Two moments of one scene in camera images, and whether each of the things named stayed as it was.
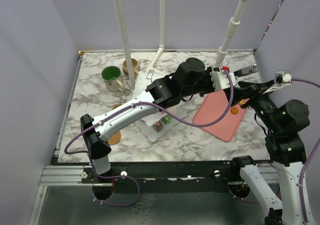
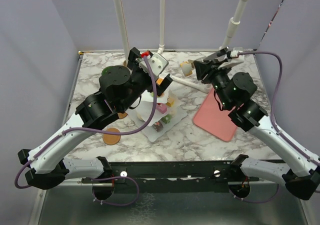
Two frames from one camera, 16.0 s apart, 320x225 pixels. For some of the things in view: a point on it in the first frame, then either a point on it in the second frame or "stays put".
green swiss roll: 166,119 stays put
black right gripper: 258,89 to 205,70
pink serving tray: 214,106 stays put
